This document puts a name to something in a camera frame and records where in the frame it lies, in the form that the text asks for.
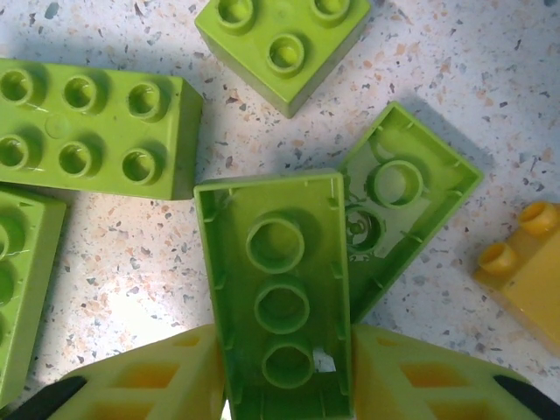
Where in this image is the yellow-orange lego brick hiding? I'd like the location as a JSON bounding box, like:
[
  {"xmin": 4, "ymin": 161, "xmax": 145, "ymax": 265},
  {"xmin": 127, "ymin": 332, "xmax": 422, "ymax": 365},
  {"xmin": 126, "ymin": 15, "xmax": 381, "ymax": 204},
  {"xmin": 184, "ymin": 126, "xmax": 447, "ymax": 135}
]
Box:
[{"xmin": 473, "ymin": 199, "xmax": 560, "ymax": 353}]

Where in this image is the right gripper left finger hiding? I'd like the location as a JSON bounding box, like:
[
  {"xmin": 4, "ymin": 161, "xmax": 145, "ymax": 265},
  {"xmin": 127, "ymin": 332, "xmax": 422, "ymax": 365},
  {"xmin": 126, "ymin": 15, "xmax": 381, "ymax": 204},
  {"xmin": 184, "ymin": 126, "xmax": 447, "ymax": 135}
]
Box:
[{"xmin": 8, "ymin": 325, "xmax": 227, "ymax": 420}]

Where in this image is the long green lego brick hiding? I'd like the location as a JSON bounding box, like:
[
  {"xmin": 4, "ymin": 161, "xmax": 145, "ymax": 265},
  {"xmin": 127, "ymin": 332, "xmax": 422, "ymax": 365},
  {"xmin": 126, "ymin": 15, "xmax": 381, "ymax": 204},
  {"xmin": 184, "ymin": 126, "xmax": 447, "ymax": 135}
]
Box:
[
  {"xmin": 339, "ymin": 101, "xmax": 486, "ymax": 324},
  {"xmin": 0, "ymin": 59, "xmax": 204, "ymax": 202},
  {"xmin": 0, "ymin": 187, "xmax": 67, "ymax": 389},
  {"xmin": 193, "ymin": 168, "xmax": 354, "ymax": 420}
]

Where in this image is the small green lego brick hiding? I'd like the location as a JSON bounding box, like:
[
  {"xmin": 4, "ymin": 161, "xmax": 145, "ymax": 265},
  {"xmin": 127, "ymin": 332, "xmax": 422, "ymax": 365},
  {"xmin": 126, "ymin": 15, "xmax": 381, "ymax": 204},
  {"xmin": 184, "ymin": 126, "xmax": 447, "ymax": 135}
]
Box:
[{"xmin": 194, "ymin": 0, "xmax": 372, "ymax": 119}]

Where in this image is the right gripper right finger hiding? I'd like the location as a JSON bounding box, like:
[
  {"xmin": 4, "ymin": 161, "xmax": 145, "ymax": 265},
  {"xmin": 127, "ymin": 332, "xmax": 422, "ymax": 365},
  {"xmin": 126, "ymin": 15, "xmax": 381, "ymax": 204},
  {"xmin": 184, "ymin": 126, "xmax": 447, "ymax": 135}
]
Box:
[{"xmin": 351, "ymin": 325, "xmax": 560, "ymax": 420}]

